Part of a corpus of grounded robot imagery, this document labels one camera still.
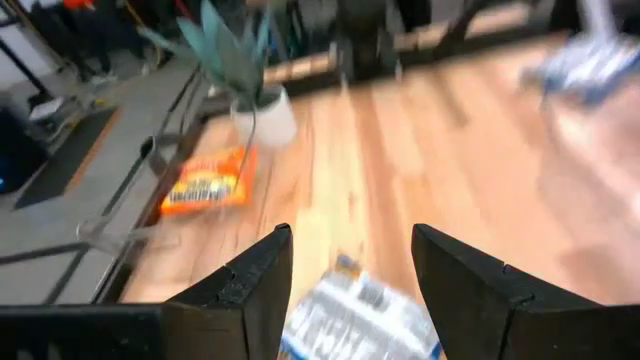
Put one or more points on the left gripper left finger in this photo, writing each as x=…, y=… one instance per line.
x=255, y=300

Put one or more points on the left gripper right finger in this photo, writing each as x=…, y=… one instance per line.
x=475, y=310

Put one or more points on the blue Maruchan ramen pack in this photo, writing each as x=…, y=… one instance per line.
x=585, y=70
x=350, y=320

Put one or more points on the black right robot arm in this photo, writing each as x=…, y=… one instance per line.
x=367, y=40

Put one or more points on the orange Maruchan ramen pack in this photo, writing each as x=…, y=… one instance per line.
x=210, y=185

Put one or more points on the teal artificial plant white pot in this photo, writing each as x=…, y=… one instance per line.
x=265, y=122

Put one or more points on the black hazard-striped floor mat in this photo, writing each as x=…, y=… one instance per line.
x=65, y=160

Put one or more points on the black round device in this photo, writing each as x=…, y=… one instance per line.
x=20, y=150

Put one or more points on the person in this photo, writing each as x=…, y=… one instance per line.
x=110, y=35

